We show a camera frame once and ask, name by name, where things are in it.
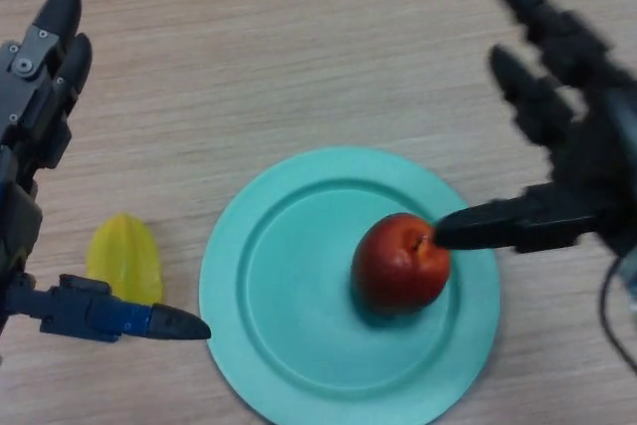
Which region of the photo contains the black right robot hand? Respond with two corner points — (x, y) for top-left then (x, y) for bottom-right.
(433, 0), (637, 260)

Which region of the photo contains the red apple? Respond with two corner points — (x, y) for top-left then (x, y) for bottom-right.
(350, 212), (452, 317)

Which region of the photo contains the green round plate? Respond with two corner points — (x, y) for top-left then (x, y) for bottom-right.
(198, 146), (501, 425)

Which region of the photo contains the yellow starfruit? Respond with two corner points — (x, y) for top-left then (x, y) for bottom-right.
(86, 212), (164, 306)

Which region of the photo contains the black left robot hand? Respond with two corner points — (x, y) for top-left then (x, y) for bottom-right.
(0, 0), (212, 344)

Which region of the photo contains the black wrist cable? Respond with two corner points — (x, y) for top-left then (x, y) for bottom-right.
(598, 254), (637, 370)

